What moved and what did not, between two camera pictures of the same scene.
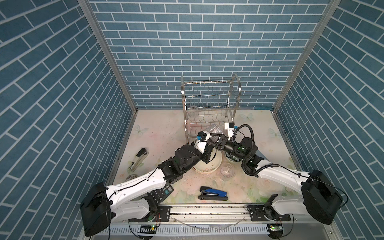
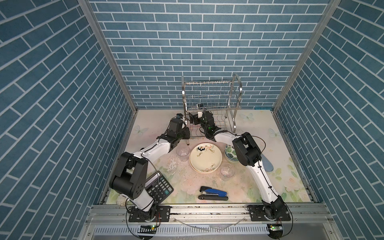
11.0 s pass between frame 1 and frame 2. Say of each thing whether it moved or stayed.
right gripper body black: moved
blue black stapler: stayed
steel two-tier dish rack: stayed
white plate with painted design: stayed
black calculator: stayed
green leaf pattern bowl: stayed
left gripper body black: moved
